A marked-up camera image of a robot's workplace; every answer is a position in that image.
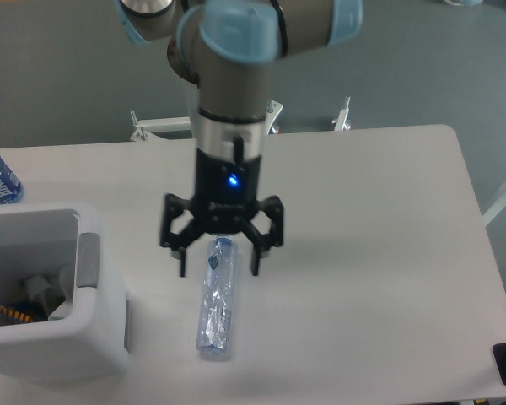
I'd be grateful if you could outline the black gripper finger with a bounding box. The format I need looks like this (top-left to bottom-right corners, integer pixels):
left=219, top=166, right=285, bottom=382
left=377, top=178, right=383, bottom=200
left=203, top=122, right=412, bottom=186
left=159, top=193, right=207, bottom=277
left=240, top=196, right=284, bottom=276

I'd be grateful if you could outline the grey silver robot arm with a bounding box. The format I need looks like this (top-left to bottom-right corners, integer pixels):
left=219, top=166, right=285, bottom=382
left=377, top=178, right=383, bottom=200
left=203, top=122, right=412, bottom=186
left=115, top=1, right=363, bottom=274

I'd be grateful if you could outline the trash inside the can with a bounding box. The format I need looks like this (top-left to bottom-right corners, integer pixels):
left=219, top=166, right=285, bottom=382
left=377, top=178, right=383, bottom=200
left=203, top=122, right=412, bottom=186
left=0, top=265, right=75, bottom=325

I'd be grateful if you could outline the crushed clear plastic bottle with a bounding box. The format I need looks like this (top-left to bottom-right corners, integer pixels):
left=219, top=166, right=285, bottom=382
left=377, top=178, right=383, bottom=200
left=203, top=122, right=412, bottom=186
left=196, top=235, right=240, bottom=362

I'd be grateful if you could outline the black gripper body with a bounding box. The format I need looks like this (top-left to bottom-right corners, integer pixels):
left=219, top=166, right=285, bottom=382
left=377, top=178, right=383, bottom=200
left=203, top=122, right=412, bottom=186
left=190, top=149, right=261, bottom=235

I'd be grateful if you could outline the white plastic trash can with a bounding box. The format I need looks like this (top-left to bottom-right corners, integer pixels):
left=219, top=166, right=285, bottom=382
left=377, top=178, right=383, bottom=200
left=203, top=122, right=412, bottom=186
left=0, top=202, right=129, bottom=381

